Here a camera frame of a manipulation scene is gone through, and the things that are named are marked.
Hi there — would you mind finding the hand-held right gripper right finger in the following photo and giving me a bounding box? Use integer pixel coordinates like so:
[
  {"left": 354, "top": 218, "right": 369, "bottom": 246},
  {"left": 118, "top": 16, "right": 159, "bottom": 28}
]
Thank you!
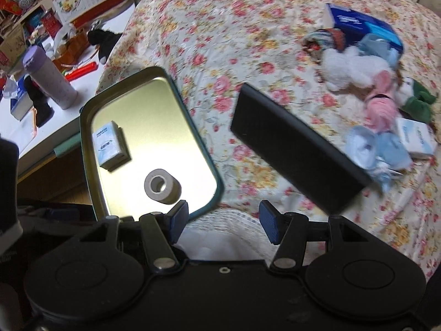
[{"left": 259, "top": 200, "right": 371, "bottom": 273}]

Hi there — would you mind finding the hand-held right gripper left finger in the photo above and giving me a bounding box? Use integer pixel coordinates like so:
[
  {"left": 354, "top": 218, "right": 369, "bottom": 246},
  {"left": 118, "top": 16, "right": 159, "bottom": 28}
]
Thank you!
[{"left": 80, "top": 200, "right": 189, "bottom": 274}]

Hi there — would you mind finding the green plush toy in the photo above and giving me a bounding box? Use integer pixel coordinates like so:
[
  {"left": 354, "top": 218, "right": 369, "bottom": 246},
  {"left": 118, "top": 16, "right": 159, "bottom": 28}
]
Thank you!
[{"left": 396, "top": 79, "right": 437, "bottom": 124}]

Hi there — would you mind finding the beige tape roll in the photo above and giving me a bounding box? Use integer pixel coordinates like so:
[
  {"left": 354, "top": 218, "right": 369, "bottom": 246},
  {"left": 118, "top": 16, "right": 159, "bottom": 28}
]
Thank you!
[{"left": 144, "top": 170, "right": 182, "bottom": 203}]

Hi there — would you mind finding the white mesh cloth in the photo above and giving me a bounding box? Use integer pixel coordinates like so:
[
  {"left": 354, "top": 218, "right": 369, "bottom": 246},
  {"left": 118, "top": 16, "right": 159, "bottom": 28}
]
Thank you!
[{"left": 170, "top": 207, "right": 276, "bottom": 261}]

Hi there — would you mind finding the black rectangular case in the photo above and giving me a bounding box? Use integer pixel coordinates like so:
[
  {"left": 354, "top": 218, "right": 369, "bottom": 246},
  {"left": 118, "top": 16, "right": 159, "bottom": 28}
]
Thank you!
[{"left": 230, "top": 82, "right": 375, "bottom": 218}]

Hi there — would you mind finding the gold metal tin tray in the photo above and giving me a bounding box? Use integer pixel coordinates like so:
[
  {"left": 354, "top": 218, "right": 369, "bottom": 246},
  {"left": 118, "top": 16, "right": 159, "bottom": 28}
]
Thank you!
[{"left": 79, "top": 66, "right": 225, "bottom": 223}]

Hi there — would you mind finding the small white tissue pack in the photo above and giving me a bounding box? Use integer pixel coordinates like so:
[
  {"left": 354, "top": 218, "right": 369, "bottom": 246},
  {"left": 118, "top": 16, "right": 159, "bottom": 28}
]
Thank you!
[{"left": 92, "top": 121, "right": 132, "bottom": 172}]

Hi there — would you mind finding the light blue cloth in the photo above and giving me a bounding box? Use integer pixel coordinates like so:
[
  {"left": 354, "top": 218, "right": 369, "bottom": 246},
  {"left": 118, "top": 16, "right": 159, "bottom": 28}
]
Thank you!
[{"left": 345, "top": 126, "right": 414, "bottom": 194}]

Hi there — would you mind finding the pink plush toy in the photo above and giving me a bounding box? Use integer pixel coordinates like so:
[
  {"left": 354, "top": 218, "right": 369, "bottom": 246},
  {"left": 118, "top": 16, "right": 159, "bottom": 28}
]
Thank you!
[{"left": 364, "top": 70, "right": 401, "bottom": 132}]

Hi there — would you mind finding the white and blue tissue pack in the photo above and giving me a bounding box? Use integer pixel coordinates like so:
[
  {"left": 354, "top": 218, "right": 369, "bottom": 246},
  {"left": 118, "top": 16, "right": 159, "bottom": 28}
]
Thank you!
[{"left": 394, "top": 117, "right": 437, "bottom": 160}]

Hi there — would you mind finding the white plush toy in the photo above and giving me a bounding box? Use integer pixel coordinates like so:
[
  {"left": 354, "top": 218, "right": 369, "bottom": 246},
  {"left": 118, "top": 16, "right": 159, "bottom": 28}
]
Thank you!
[{"left": 321, "top": 46, "right": 397, "bottom": 92}]

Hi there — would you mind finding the red pen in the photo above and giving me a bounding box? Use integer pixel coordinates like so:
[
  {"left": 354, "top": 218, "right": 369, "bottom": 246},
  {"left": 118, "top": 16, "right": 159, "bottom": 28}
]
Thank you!
[{"left": 65, "top": 61, "right": 99, "bottom": 82}]

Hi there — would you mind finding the black figurine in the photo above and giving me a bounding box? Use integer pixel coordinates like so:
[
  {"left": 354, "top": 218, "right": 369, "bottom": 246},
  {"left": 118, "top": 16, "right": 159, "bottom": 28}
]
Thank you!
[{"left": 25, "top": 79, "right": 55, "bottom": 127}]

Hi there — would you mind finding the striped knitted toy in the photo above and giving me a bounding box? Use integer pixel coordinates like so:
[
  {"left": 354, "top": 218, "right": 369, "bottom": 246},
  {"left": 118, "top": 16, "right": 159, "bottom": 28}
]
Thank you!
[{"left": 302, "top": 29, "right": 347, "bottom": 54}]

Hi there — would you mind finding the black plush toy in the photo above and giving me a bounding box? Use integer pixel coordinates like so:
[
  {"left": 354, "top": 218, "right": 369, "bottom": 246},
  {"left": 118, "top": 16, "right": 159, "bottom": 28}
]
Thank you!
[{"left": 87, "top": 28, "right": 122, "bottom": 65}]

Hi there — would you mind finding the purple thermos bottle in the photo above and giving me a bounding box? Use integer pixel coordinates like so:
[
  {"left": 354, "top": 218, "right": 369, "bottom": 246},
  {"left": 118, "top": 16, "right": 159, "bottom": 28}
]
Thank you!
[{"left": 22, "top": 45, "right": 78, "bottom": 110}]

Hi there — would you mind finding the brown wooden box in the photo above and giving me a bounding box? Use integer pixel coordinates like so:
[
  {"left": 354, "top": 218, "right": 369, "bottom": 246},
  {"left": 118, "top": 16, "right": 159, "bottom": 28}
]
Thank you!
[{"left": 54, "top": 32, "right": 93, "bottom": 67}]

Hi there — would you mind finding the floral bedspread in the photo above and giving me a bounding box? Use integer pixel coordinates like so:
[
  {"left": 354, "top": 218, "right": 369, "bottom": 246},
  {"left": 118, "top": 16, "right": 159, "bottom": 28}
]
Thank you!
[{"left": 95, "top": 0, "right": 441, "bottom": 283}]

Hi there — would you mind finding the pale blue plush toy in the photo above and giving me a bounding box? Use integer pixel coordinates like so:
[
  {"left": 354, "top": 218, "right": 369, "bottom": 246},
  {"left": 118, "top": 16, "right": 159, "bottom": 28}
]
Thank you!
[{"left": 357, "top": 34, "right": 401, "bottom": 67}]

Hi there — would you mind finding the blue tissue box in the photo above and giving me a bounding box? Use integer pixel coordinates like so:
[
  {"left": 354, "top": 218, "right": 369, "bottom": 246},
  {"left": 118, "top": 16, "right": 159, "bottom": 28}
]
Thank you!
[{"left": 322, "top": 3, "right": 404, "bottom": 55}]

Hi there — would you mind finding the red box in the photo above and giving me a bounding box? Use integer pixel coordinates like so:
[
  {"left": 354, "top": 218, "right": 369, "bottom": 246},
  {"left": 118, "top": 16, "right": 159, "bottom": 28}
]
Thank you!
[{"left": 41, "top": 10, "right": 64, "bottom": 39}]

